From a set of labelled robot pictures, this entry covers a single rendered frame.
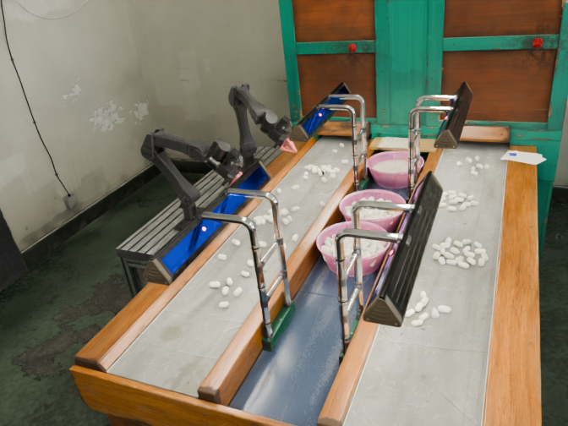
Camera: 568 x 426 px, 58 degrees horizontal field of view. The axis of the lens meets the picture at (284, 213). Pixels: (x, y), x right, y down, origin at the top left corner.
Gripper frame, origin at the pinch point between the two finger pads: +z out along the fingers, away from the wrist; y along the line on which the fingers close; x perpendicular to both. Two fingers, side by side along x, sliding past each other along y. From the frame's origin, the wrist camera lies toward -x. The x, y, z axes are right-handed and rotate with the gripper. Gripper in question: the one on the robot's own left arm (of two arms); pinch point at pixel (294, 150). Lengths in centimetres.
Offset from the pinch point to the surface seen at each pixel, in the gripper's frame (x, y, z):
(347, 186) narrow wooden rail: -12.5, -14.6, 28.7
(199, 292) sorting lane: 7, -97, 9
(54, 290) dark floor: 165, -36, -62
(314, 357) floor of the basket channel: -17, -108, 47
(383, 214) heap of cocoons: -24, -32, 45
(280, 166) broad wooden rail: 13.0, 1.6, -1.3
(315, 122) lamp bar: -29.2, -20.2, 0.8
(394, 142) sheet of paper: -20, 36, 35
